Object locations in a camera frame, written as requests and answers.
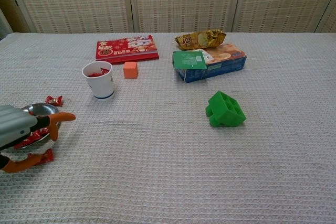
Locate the left robot hand silver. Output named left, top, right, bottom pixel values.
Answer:
left=0, top=104, right=77, bottom=174

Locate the round metal plate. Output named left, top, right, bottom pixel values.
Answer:
left=20, top=102, right=61, bottom=150

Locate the white paper cup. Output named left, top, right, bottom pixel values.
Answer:
left=81, top=60, right=116, bottom=101

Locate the brown folding screen panel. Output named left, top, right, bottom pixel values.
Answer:
left=0, top=0, right=31, bottom=38

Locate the orange cube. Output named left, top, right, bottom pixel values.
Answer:
left=123, top=61, right=139, bottom=79

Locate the red desk calendar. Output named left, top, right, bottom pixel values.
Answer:
left=95, top=34, right=160, bottom=65

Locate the woven folding screen panel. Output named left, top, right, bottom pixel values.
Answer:
left=314, top=0, right=336, bottom=34
left=128, top=0, right=244, bottom=34
left=4, top=0, right=132, bottom=34
left=232, top=0, right=336, bottom=34

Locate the white woven tablecloth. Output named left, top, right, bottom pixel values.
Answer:
left=0, top=32, right=336, bottom=224

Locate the gold snack bag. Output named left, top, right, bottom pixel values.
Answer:
left=175, top=28, right=227, bottom=51

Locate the green building block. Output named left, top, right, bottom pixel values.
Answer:
left=205, top=90, right=247, bottom=128

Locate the blue biscuit box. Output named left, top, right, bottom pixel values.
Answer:
left=172, top=43, right=248, bottom=83

